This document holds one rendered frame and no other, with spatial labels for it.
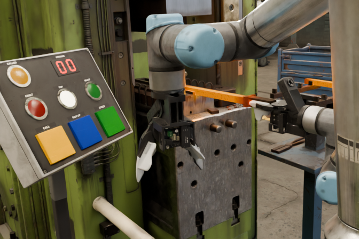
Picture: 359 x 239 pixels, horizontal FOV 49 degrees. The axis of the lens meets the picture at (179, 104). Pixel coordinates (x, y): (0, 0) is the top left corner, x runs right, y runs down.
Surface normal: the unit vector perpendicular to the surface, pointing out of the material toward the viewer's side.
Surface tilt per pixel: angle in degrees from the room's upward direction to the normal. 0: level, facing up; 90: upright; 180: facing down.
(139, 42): 90
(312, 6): 131
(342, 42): 91
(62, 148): 60
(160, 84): 90
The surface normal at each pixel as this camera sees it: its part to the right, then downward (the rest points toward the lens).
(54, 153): 0.74, -0.42
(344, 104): -0.94, 0.14
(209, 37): 0.49, 0.20
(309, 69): -0.74, 0.18
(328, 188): -0.45, 0.23
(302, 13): -0.42, 0.80
